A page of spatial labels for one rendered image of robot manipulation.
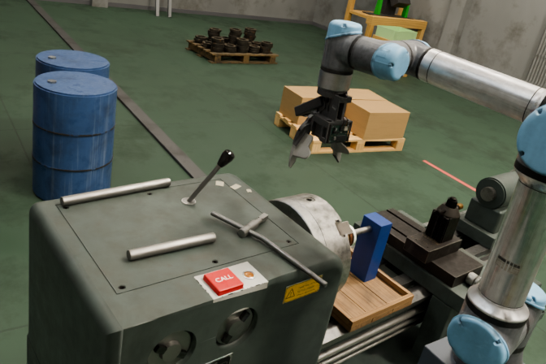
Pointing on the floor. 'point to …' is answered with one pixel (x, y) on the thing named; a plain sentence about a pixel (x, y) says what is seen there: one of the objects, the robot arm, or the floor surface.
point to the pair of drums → (72, 123)
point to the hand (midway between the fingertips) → (312, 164)
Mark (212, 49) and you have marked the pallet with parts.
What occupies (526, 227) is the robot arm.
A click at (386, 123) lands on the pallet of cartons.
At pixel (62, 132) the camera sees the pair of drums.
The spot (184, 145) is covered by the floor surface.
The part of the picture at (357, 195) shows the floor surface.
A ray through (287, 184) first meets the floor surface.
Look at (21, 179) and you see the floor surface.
